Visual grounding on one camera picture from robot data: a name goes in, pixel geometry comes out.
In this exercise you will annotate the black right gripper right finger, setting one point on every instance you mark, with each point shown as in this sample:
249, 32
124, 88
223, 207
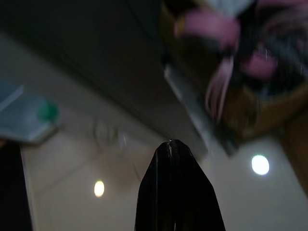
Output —
192, 192

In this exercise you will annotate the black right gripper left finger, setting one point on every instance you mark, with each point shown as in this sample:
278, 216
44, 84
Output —
156, 192

